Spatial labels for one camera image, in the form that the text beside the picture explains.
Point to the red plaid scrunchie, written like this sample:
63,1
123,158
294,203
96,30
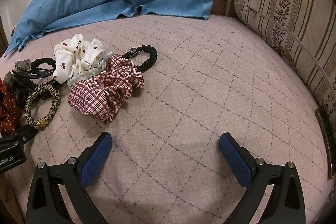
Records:
99,98

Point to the dark hair claw clip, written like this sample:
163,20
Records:
31,75

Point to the grey sheer scrunchie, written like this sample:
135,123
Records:
22,64

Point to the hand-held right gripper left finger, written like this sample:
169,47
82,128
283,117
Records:
95,161

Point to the brass curved rail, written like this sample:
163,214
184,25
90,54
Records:
325,140

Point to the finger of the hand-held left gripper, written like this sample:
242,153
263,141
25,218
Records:
25,134

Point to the striped floral cushion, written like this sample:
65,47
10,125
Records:
275,3

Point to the red polka dot scrunchie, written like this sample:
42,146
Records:
9,108

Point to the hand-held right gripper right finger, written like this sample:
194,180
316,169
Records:
235,161

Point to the black velvet scrunchie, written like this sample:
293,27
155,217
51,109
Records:
39,63

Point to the upholstered sofa part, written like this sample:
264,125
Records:
218,1

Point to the white cherry print scrunchie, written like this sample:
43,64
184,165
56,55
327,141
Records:
71,56

